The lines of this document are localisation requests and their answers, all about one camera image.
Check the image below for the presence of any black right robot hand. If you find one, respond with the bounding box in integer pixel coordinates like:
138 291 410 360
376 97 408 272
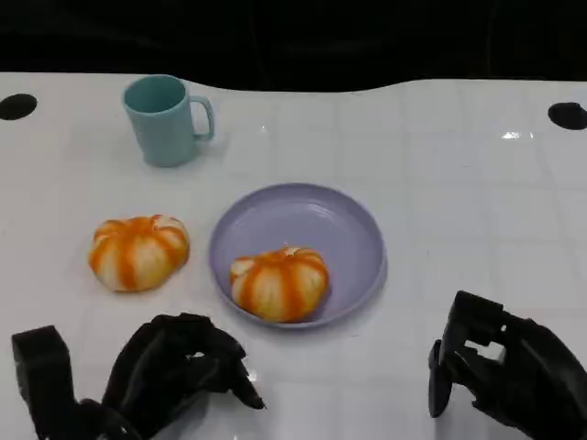
427 290 587 440

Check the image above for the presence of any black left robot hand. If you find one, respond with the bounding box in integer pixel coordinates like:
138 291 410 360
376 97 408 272
100 312 268 439

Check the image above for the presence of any orange white toy bread roll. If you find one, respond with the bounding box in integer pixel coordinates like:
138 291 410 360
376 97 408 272
87 214 191 294
228 246 331 325

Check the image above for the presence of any lilac plate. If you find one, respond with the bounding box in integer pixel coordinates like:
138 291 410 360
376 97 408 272
208 182 389 326

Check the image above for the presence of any pale green mug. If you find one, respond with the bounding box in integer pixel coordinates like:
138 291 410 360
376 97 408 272
121 74 216 168

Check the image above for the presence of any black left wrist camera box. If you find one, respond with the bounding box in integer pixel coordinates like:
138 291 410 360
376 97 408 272
10 324 79 439

